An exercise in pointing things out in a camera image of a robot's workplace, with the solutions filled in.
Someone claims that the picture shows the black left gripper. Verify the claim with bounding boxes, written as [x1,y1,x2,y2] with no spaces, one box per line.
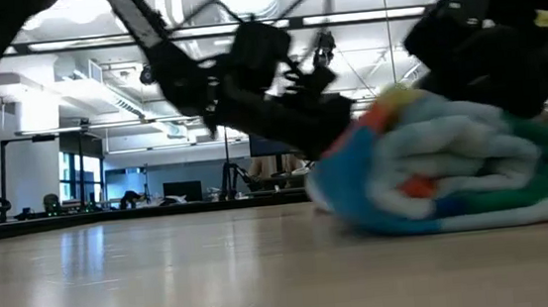
[151,11,359,175]

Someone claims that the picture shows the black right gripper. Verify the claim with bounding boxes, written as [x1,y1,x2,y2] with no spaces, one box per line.
[397,0,548,132]

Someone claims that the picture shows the dinosaur print towel green border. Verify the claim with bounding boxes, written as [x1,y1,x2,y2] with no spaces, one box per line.
[296,72,548,246]

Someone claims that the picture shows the large black monitor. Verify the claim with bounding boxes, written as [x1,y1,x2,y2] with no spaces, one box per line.
[248,129,305,158]

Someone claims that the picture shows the person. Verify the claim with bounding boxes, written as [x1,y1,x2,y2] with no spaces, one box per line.
[247,151,308,192]

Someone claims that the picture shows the linear ceiling light strip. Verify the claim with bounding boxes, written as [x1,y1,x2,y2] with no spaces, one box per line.
[3,4,430,54]

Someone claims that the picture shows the small black monitor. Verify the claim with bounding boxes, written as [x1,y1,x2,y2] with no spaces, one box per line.
[163,178,204,204]

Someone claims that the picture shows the black round speaker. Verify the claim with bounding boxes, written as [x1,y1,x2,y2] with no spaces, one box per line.
[138,63,156,86]

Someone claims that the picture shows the black hanging camera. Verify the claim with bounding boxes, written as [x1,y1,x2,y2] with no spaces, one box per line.
[311,29,340,69]

